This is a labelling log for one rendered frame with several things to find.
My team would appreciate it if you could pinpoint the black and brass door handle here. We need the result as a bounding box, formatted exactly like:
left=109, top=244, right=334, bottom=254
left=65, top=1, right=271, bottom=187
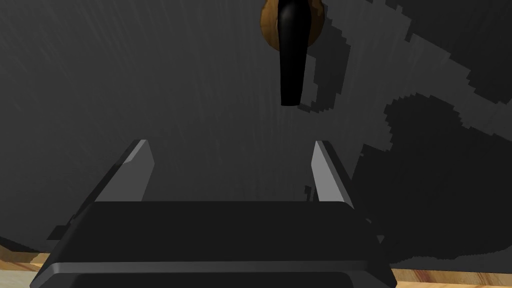
left=259, top=0, right=326, bottom=108

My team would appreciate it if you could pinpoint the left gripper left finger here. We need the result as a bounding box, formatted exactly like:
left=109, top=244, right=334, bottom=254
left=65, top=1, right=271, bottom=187
left=85, top=139, right=156, bottom=212

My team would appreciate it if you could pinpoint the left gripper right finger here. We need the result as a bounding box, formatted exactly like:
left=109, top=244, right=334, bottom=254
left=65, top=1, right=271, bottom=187
left=310, top=139, right=355, bottom=210

